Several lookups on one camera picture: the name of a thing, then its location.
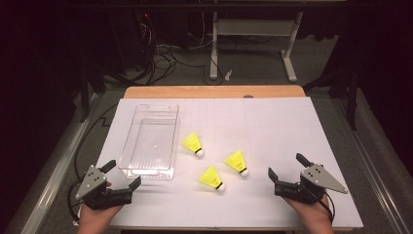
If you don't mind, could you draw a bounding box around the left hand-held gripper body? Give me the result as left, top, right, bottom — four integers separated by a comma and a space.
75, 164, 133, 212

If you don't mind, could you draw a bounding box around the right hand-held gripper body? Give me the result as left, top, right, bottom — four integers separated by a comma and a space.
274, 163, 350, 206

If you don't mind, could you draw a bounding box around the yellow shuttlecock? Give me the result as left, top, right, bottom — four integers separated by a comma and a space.
224, 149, 250, 178
181, 131, 206, 159
198, 165, 227, 193

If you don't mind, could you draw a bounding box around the clear plastic tray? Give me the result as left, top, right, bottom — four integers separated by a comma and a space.
117, 102, 180, 181

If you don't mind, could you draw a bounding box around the person's left hand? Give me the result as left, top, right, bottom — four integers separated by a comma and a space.
78, 203, 123, 226

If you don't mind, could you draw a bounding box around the person's right hand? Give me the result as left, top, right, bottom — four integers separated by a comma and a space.
283, 194, 332, 225

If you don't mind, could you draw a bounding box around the white board sheet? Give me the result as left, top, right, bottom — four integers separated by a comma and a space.
76, 96, 364, 230

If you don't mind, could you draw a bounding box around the black metal stand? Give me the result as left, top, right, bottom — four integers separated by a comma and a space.
77, 62, 108, 124
303, 64, 359, 131

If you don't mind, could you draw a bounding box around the wooden table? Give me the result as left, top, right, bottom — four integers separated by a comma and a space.
108, 85, 355, 233

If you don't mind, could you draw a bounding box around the dark computer tower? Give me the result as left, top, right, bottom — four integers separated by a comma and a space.
110, 9, 157, 72

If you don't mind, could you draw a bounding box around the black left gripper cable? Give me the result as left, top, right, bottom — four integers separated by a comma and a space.
66, 102, 120, 223

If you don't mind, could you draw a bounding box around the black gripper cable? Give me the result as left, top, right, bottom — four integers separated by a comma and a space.
66, 102, 120, 223
305, 184, 335, 225

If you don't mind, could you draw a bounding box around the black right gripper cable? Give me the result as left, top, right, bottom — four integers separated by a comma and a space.
305, 184, 335, 225

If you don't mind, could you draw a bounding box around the aluminium rail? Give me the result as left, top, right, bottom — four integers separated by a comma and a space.
330, 97, 413, 234
19, 92, 105, 234

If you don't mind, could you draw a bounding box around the tangle of black cables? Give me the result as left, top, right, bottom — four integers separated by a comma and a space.
139, 13, 225, 86

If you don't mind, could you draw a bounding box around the white metal desk frame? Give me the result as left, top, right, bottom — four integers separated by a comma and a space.
208, 0, 305, 83

